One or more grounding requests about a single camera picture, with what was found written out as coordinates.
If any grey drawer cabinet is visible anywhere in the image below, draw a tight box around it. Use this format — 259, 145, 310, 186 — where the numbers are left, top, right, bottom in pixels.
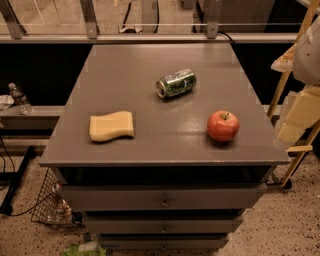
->
41, 44, 288, 250

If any green soda can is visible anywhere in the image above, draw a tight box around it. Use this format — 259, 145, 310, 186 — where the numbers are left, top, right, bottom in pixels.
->
156, 69, 196, 99

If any clear plastic water bottle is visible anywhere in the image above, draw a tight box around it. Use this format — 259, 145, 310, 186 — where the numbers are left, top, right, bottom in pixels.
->
8, 83, 32, 115

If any metal railing frame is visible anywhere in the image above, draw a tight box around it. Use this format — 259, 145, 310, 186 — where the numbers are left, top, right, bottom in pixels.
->
0, 0, 320, 44

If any red apple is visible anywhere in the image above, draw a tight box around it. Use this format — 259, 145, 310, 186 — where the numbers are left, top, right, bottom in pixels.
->
207, 110, 240, 142

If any crumpled white paper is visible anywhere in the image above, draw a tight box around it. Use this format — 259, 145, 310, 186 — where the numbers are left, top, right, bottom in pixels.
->
0, 95, 14, 110

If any wire mesh basket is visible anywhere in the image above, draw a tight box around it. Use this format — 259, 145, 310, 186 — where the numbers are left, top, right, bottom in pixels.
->
31, 169, 82, 230

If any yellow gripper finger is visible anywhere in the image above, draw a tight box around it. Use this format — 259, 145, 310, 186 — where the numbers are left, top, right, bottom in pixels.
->
275, 85, 320, 144

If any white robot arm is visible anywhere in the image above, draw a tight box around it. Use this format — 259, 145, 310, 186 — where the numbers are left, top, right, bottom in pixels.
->
271, 17, 320, 145

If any black metal stand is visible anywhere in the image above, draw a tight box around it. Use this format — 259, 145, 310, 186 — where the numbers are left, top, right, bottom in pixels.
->
0, 146, 35, 216

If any green white package on floor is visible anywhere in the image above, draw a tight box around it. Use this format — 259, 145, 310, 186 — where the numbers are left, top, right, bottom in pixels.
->
61, 241, 106, 256

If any yellow sponge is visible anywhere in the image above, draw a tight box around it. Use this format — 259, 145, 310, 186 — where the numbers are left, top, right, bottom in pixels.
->
89, 111, 134, 142

